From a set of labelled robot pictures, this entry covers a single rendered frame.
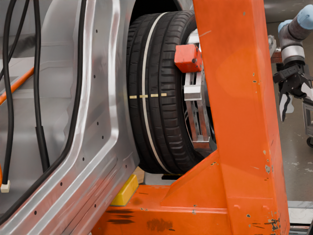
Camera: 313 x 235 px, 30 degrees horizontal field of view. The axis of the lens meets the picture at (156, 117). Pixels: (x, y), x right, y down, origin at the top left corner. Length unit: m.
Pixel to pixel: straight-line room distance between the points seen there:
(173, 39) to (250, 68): 0.56
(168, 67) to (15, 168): 0.63
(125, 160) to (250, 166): 0.47
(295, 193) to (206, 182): 1.39
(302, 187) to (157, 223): 1.41
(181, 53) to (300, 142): 1.80
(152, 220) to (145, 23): 0.76
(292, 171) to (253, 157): 1.67
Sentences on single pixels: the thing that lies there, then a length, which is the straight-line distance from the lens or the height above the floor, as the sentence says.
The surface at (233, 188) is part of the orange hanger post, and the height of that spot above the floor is 0.77.
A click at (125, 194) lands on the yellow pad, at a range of 2.03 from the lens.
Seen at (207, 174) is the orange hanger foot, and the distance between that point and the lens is 1.85.
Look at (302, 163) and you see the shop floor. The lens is 3.48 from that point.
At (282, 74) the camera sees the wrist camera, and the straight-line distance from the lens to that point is 1.94.
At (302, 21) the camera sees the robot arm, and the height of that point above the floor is 1.16.
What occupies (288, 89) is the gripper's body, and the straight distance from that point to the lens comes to 2.00.
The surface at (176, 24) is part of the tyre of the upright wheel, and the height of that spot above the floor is 1.17.
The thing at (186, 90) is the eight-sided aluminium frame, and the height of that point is 0.97.
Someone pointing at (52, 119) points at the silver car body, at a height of 1.01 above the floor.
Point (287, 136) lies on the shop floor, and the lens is 3.80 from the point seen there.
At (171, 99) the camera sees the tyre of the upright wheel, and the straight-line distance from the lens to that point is 2.06.
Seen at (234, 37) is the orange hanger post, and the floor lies 1.25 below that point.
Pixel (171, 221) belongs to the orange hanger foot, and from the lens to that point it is 1.97.
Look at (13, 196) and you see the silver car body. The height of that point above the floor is 0.80.
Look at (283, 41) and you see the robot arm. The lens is 2.07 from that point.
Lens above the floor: 1.72
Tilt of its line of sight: 23 degrees down
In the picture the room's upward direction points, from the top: 12 degrees counter-clockwise
